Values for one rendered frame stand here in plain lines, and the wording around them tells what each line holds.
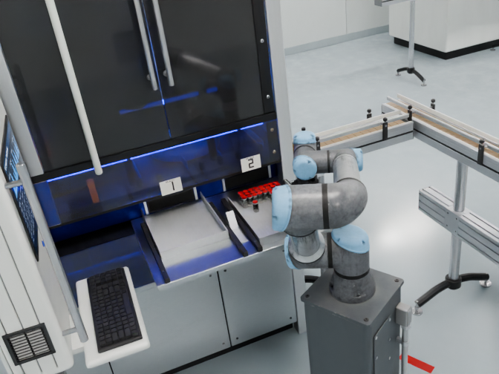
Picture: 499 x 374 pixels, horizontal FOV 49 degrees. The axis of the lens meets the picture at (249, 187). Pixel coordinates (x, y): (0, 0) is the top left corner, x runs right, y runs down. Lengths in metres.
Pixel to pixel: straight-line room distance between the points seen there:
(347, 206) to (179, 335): 1.42
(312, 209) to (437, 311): 1.77
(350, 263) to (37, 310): 0.93
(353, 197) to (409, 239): 2.16
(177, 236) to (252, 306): 0.68
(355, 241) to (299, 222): 0.41
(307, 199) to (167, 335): 1.38
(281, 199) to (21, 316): 0.80
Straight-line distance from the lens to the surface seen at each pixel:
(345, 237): 1.72
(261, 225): 2.06
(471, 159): 2.50
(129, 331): 1.81
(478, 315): 3.02
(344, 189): 1.35
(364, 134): 2.60
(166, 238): 2.09
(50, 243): 1.55
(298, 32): 7.38
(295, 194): 1.33
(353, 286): 1.80
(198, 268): 1.90
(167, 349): 2.60
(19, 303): 1.64
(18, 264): 1.57
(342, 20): 7.68
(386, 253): 3.36
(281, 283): 2.60
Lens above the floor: 2.01
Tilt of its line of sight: 29 degrees down
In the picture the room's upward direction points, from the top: 8 degrees counter-clockwise
